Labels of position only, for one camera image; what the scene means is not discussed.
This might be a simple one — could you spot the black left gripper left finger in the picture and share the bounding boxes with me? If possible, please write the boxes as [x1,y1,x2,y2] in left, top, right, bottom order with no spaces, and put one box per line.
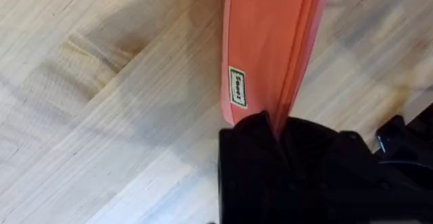
[218,110,292,224]

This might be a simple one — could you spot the orange soft zip bag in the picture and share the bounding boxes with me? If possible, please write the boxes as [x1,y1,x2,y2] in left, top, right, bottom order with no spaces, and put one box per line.
[220,0,328,137]

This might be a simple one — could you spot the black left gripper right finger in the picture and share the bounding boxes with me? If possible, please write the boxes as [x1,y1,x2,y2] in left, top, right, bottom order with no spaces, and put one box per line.
[276,116,433,224]

